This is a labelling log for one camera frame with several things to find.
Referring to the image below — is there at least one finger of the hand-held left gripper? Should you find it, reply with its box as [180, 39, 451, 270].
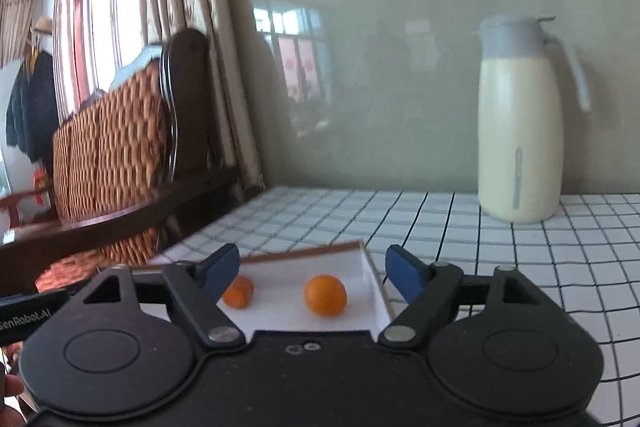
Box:
[0, 288, 74, 346]

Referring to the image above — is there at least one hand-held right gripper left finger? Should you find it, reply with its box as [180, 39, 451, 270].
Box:
[82, 243, 246, 350]

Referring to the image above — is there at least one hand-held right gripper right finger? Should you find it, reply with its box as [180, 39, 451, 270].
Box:
[378, 244, 546, 350]

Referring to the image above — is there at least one brown cardboard box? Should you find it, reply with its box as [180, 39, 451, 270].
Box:
[135, 239, 393, 338]

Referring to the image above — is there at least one round orange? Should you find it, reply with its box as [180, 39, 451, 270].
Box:
[304, 275, 348, 318]

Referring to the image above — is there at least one person's left hand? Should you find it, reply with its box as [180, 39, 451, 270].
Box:
[0, 373, 26, 427]

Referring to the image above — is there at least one orange carrot chunk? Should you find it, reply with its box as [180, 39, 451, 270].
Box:
[221, 277, 254, 309]

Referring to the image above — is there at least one white checked tablecloth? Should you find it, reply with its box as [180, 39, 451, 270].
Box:
[150, 187, 640, 427]

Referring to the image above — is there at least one woven chair cushion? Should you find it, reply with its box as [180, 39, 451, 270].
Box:
[35, 62, 171, 293]

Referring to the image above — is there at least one dark wooden chair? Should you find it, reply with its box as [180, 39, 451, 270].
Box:
[0, 28, 241, 303]

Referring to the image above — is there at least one cream thermos jug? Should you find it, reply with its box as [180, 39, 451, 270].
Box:
[475, 14, 592, 224]

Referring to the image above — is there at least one dark hanging coat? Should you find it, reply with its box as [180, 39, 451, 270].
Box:
[5, 49, 61, 162]

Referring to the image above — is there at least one beige patterned curtain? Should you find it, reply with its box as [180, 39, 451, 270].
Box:
[140, 0, 266, 192]

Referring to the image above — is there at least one red framed window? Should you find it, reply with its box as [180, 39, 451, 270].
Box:
[52, 0, 151, 118]

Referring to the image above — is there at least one plain beige curtain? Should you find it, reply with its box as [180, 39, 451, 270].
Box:
[0, 0, 46, 68]

